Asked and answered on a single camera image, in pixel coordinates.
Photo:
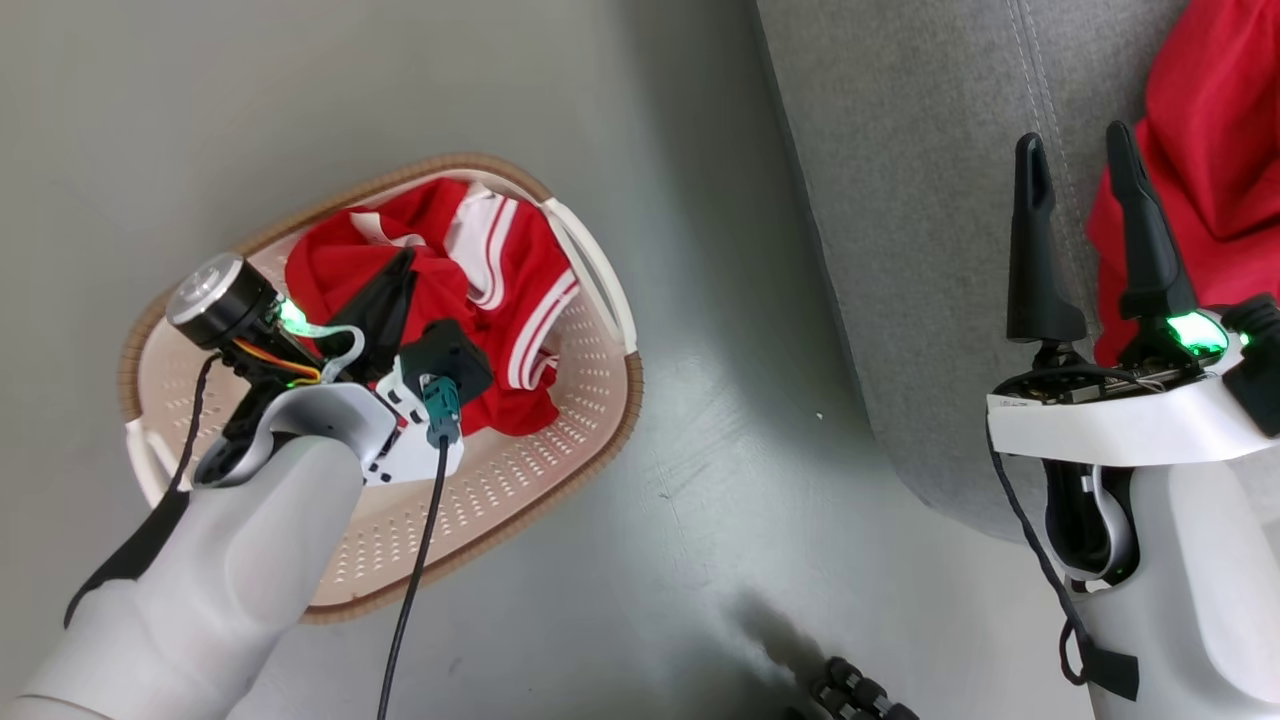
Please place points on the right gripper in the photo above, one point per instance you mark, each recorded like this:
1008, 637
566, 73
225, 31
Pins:
1110, 425

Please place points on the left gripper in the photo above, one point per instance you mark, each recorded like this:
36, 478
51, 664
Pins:
225, 300

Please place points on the red garment white striped trim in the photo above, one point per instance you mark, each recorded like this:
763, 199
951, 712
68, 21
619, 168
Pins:
500, 290

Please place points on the plain red garment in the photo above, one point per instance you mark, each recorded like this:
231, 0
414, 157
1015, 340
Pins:
1220, 150

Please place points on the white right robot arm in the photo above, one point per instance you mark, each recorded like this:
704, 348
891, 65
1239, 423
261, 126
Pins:
1190, 620

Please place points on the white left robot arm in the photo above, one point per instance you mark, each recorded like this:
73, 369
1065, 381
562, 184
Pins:
200, 600

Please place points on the grey fabric sofa seat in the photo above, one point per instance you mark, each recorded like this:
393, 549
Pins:
920, 200

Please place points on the beige perforated laundry basket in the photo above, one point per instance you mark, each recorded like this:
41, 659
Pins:
520, 470

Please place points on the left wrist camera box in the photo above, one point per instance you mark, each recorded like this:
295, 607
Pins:
440, 365

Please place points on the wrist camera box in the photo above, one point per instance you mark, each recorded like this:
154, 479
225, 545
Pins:
440, 365
1258, 365

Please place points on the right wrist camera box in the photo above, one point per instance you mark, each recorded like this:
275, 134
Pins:
1258, 365

